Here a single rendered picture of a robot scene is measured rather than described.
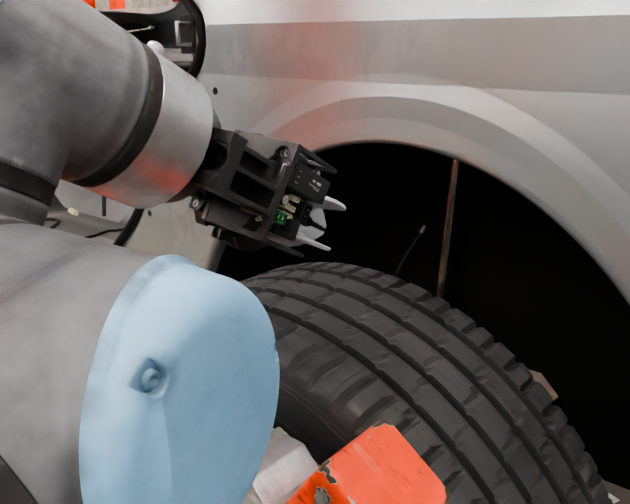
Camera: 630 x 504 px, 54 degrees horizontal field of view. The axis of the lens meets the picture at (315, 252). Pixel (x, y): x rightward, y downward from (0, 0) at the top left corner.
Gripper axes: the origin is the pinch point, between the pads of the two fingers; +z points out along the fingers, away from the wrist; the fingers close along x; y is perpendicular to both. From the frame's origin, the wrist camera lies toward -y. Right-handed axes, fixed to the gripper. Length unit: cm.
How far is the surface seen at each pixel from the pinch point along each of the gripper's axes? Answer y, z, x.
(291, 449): 9.1, -3.8, -17.5
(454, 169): -10, 45, 20
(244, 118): -30.7, 17.4, 13.5
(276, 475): 9.9, -5.7, -19.1
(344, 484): 17.0, -9.5, -15.9
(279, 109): -24.0, 16.3, 15.5
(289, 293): -3.7, 6.1, -6.8
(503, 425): 19.5, 11.0, -10.5
